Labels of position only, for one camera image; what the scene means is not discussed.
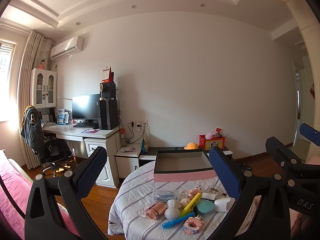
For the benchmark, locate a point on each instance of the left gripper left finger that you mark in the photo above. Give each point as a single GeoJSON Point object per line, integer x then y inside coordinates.
{"type": "Point", "coordinates": [43, 219]}

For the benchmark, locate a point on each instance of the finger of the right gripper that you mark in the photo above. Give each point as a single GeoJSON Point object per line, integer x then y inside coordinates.
{"type": "Point", "coordinates": [310, 133]}

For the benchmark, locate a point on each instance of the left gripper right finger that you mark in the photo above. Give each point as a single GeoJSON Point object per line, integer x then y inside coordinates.
{"type": "Point", "coordinates": [272, 217]}

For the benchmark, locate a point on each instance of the white small device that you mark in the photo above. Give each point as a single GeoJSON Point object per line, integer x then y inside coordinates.
{"type": "Point", "coordinates": [224, 204]}

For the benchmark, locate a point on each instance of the teal round container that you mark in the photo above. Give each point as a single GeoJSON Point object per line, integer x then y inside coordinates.
{"type": "Point", "coordinates": [205, 207]}

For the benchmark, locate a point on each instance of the pink block figure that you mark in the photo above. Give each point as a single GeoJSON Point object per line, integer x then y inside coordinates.
{"type": "Point", "coordinates": [193, 225]}

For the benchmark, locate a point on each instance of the yellow highlighter marker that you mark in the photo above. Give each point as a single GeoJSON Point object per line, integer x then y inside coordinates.
{"type": "Point", "coordinates": [191, 205]}

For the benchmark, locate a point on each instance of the pink pig figurine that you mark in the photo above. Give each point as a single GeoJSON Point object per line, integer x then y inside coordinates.
{"type": "Point", "coordinates": [187, 196]}

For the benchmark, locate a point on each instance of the white duck figurine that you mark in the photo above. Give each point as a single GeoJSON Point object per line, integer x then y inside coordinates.
{"type": "Point", "coordinates": [173, 209]}

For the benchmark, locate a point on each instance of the blue highlighter marker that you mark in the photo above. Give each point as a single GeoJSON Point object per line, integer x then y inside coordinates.
{"type": "Point", "coordinates": [172, 223]}

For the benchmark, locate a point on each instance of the dental flossers box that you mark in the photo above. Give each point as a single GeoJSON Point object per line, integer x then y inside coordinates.
{"type": "Point", "coordinates": [164, 196]}

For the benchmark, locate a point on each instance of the pink cylindrical case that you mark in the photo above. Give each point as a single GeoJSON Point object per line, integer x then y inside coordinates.
{"type": "Point", "coordinates": [156, 210]}

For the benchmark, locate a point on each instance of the white charger plug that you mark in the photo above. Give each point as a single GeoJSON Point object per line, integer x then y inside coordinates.
{"type": "Point", "coordinates": [208, 196]}

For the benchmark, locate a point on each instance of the pink bed cover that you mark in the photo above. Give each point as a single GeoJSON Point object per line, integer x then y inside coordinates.
{"type": "Point", "coordinates": [19, 188]}

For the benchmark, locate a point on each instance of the black office chair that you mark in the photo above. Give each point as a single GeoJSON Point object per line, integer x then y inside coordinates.
{"type": "Point", "coordinates": [56, 153]}

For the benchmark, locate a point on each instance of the dark jacket on chair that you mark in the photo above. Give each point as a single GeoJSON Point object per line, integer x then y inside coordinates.
{"type": "Point", "coordinates": [31, 129]}

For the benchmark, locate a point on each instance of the white desk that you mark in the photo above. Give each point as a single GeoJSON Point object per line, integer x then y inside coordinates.
{"type": "Point", "coordinates": [83, 145]}

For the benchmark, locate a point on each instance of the striped white quilted cover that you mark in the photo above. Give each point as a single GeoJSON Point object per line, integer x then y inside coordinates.
{"type": "Point", "coordinates": [128, 213]}

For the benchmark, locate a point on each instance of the red cartoon storage box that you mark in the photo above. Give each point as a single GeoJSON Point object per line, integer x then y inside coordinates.
{"type": "Point", "coordinates": [207, 144]}

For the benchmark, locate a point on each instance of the low black white cabinet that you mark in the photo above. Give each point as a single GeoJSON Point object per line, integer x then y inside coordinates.
{"type": "Point", "coordinates": [131, 159]}

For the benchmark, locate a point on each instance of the orange octopus plush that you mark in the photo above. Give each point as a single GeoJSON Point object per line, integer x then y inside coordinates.
{"type": "Point", "coordinates": [191, 146]}

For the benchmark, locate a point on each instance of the pink black storage box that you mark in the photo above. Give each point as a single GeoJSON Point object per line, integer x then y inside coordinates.
{"type": "Point", "coordinates": [182, 165]}

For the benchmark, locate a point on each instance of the orange cap bottle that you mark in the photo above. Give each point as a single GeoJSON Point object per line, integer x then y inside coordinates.
{"type": "Point", "coordinates": [123, 137]}

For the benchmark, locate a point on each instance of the black computer monitor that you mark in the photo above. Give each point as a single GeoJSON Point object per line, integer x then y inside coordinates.
{"type": "Point", "coordinates": [85, 107]}

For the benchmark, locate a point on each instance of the black computer tower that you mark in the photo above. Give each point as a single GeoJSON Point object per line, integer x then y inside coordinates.
{"type": "Point", "coordinates": [108, 114]}

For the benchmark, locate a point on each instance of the snack bag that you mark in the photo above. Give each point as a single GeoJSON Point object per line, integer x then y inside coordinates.
{"type": "Point", "coordinates": [145, 144]}

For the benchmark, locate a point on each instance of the white glass door cabinet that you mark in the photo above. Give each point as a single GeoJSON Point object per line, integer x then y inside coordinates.
{"type": "Point", "coordinates": [43, 88]}

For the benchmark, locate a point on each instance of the black speaker box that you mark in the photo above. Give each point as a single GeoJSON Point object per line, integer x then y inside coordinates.
{"type": "Point", "coordinates": [108, 90]}

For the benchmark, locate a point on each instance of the red calendar stand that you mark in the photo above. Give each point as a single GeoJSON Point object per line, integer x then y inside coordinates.
{"type": "Point", "coordinates": [107, 75]}

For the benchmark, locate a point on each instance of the beige curtain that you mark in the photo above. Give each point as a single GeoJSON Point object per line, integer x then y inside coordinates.
{"type": "Point", "coordinates": [23, 93]}

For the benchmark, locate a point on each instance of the white air conditioner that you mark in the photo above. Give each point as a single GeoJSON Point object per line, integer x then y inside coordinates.
{"type": "Point", "coordinates": [67, 47]}

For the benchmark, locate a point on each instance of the door with metal handle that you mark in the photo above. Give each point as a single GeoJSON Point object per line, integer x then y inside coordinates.
{"type": "Point", "coordinates": [305, 108]}

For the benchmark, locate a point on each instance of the wall power sockets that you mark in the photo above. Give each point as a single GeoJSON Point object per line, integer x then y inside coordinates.
{"type": "Point", "coordinates": [138, 125]}

